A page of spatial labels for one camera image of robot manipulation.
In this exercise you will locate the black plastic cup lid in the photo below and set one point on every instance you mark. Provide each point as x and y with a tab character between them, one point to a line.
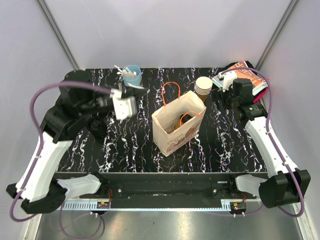
184	118

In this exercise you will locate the stack of paper cups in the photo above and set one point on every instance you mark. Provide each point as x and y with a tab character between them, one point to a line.
203	87

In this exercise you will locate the right aluminium corner post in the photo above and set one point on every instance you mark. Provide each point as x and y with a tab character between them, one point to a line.
277	32

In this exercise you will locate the aluminium frame rail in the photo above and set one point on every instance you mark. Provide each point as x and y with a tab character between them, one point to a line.
62	190

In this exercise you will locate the single brown paper cup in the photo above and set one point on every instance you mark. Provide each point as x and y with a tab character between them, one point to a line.
177	125

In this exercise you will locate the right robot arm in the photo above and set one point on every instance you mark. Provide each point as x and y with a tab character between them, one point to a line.
270	140

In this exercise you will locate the brown paper takeout bag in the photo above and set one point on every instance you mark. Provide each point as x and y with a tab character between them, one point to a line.
163	119

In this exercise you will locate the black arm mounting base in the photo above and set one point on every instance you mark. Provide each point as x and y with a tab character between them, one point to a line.
209	184

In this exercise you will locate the aluminium corner post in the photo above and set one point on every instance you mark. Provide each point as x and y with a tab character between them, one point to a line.
57	33
277	32

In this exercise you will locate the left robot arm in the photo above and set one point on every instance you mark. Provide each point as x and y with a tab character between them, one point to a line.
79	106

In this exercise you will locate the left aluminium corner post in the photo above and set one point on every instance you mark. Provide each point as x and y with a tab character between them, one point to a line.
57	33

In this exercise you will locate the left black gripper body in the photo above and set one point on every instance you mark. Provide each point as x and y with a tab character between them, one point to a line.
102	101

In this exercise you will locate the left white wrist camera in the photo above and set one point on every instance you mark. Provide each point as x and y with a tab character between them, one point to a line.
123	107

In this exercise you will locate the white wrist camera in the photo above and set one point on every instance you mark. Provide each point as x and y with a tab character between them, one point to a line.
123	107
228	78

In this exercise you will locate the blue cup with stirrers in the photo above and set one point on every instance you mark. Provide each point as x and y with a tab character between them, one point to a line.
135	81

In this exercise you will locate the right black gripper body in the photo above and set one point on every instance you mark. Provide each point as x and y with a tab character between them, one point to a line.
226	97

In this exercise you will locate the stack of black lids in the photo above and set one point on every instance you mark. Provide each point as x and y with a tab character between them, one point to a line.
97	127

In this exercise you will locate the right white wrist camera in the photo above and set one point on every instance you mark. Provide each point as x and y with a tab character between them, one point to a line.
228	78

